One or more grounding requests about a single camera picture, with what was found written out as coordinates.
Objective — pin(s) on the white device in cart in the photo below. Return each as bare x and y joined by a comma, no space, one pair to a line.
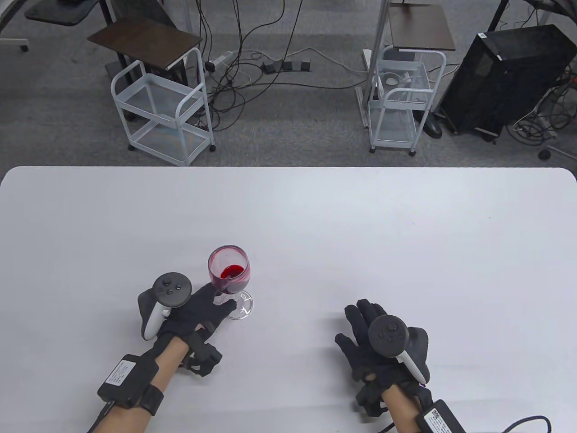
396,80

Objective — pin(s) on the white power strip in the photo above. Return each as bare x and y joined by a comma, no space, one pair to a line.
221,59

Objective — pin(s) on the person's left thumb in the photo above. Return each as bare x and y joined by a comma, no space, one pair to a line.
224,308

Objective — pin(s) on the wine glass with red wine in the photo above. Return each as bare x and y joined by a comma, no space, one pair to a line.
230,273

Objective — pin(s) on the person's right hand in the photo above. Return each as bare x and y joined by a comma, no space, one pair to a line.
365,365

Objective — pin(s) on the person's right thumb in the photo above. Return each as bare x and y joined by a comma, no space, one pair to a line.
346,344

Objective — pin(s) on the dark grey desk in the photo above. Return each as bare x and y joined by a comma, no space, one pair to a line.
63,11

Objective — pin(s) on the person's left forearm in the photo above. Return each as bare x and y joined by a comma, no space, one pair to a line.
153,383

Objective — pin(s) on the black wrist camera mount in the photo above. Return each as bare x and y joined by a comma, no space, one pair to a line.
369,399
205,354

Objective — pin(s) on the white metal trolley cart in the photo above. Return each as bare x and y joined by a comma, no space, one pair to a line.
155,97
396,97

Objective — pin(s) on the grey white tracking controller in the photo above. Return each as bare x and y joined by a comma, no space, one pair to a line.
392,338
169,293

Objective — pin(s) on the person's left hand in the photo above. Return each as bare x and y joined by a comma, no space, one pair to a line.
189,315

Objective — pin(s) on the white chair base leg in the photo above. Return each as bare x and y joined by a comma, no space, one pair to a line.
16,44
556,152

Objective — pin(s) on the brown side table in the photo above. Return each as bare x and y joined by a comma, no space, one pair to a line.
421,27
144,43

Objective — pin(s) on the black power adapter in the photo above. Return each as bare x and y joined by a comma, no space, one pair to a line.
287,65
270,66
304,65

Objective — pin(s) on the black computer tower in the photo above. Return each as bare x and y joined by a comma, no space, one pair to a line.
505,76

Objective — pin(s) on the person's right forearm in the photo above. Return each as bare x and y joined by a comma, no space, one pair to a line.
403,408

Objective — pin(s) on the silver metal pole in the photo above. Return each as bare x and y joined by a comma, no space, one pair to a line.
378,45

